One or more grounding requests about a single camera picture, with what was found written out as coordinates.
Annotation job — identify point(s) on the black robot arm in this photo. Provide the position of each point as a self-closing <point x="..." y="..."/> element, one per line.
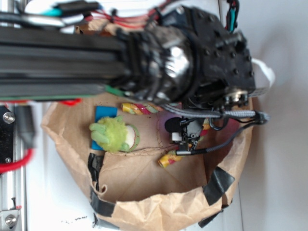
<point x="38" y="62"/>

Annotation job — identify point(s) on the aluminium extrusion rail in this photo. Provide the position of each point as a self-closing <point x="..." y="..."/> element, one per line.
<point x="13" y="183"/>

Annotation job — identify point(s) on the green fuzzy plush frog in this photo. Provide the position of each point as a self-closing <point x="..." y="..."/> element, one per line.
<point x="113" y="135"/>

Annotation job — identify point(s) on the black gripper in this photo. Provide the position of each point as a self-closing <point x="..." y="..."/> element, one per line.
<point x="186" y="56"/>

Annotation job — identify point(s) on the brown paper bag tray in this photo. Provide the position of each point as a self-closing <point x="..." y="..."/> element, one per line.
<point x="131" y="190"/>

